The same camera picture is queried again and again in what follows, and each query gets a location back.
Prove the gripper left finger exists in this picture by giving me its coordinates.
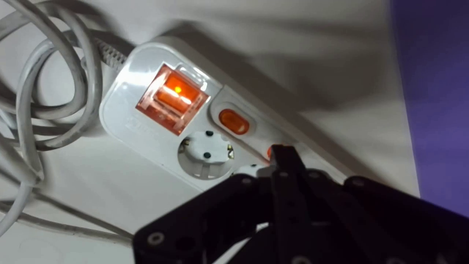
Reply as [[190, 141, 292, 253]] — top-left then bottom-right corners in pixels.
[[133, 144, 305, 264]]

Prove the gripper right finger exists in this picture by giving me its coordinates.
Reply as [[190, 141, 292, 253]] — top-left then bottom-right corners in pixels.
[[288, 145, 469, 264]]

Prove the white power strip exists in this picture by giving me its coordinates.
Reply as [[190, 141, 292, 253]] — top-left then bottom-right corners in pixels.
[[99, 35, 371, 193]]

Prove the coil of white cable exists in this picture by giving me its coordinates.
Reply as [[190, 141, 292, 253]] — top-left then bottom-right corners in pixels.
[[0, 0, 134, 247]]

